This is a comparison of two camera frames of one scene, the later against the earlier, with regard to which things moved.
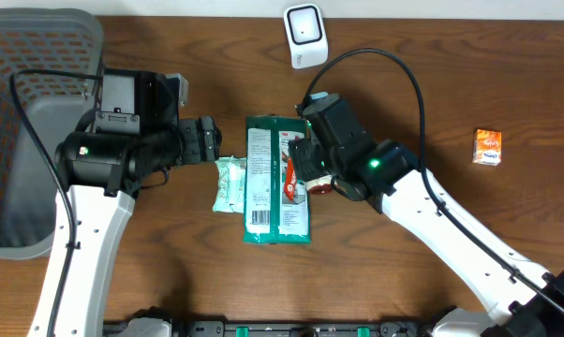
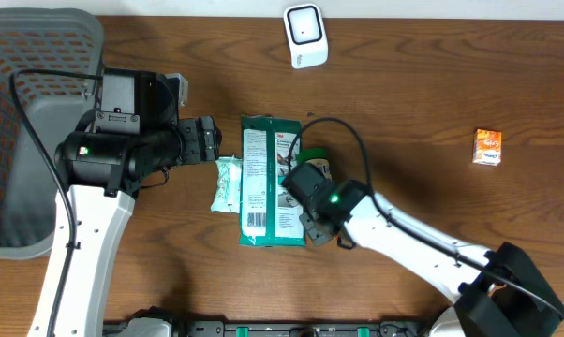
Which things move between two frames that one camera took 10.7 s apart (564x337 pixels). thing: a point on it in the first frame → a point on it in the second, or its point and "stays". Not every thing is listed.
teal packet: x=231 y=172 stays
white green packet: x=270 y=216 stays
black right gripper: x=304 y=152 → x=317 y=231
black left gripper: x=194 y=130 stays
